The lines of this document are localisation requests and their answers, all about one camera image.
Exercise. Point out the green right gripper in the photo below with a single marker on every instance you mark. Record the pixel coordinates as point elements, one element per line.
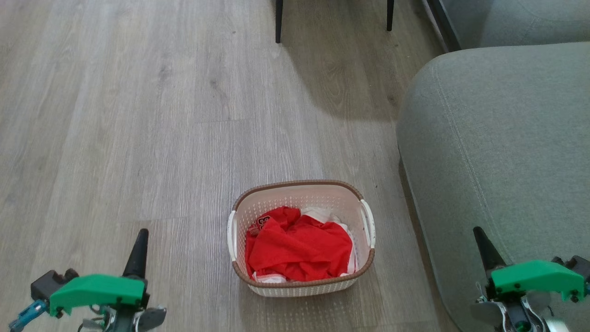
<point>534,276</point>

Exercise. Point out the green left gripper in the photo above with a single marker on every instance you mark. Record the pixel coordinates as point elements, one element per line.
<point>97,288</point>

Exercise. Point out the white woven plastic laundry basket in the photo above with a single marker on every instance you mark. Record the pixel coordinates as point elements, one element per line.
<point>304,288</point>

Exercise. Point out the grey-green fabric sofa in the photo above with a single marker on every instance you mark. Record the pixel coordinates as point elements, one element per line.
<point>498,152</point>

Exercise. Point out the red shirt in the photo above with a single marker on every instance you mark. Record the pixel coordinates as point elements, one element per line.
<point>299,249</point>

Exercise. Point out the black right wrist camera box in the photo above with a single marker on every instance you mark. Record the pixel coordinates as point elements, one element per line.
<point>576,265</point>

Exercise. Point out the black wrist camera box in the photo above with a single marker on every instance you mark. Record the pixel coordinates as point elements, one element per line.
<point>48,281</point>
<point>576,265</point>

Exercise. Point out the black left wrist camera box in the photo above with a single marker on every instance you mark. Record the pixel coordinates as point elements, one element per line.
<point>48,281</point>

